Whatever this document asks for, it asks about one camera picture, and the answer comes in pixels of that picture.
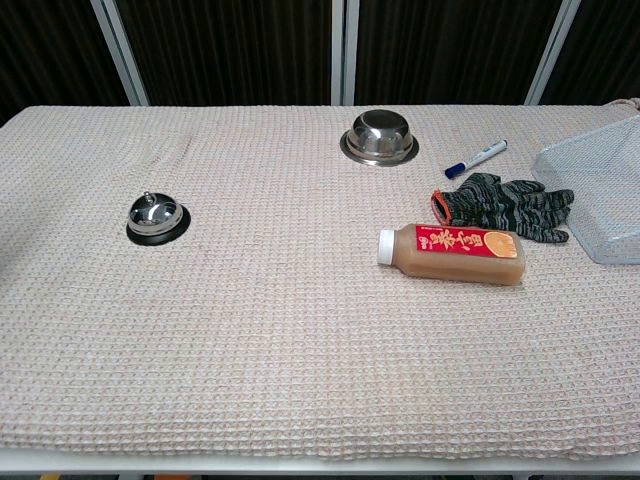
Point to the upturned stainless steel bowl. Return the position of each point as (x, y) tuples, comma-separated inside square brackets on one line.
[(378, 134)]

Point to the silver desk bell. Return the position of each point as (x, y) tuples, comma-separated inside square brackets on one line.
[(156, 216)]

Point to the beige waffle weave tablecloth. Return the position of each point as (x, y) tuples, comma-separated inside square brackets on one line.
[(260, 325)]

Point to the white metal frame post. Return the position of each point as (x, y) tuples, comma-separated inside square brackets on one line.
[(344, 50), (552, 50), (120, 50)]

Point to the juice bottle with red label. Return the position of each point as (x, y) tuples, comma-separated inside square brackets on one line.
[(460, 255)]

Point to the blue capped whiteboard marker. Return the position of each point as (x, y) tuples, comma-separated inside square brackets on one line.
[(475, 159)]

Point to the clear plastic container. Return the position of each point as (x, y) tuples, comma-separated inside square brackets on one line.
[(597, 190)]

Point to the grey black knitted work glove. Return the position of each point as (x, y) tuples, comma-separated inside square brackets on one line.
[(505, 206)]

